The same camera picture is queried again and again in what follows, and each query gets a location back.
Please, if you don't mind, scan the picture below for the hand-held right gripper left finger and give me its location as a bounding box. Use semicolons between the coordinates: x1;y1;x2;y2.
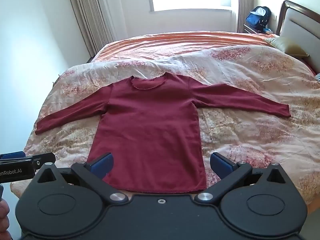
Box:
31;152;129;204

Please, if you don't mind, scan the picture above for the dark wooden nightstand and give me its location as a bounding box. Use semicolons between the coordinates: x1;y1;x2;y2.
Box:
243;24;275;34

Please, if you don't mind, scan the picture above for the blue backpack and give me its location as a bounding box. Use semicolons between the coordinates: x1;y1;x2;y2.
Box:
246;5;272;27

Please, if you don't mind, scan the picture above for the dark red long-sleeve shirt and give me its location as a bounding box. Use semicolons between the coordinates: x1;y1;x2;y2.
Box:
35;72;292;194

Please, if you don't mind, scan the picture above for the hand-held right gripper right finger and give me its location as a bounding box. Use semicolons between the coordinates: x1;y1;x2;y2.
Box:
194;152;291;204

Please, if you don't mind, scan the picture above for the olive yellow pillow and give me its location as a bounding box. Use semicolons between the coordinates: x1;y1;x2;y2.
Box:
264;37;309;57

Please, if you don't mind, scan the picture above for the padded wooden headboard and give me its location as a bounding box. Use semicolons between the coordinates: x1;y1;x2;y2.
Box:
276;0;320;73

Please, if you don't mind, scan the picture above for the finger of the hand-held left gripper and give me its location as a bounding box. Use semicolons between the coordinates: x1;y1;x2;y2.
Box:
0;151;26;161
24;152;56;171

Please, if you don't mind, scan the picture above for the beige curtain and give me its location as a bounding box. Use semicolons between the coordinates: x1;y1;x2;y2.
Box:
64;0;130;57
236;0;255;33

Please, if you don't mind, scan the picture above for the floral quilt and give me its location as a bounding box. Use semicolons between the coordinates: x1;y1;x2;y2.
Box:
10;45;320;208

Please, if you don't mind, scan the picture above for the person's left hand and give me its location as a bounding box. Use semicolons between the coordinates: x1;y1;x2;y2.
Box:
0;201;10;240

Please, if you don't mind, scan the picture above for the orange bed sheet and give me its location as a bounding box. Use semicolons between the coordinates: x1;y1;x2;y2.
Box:
87;31;278;65

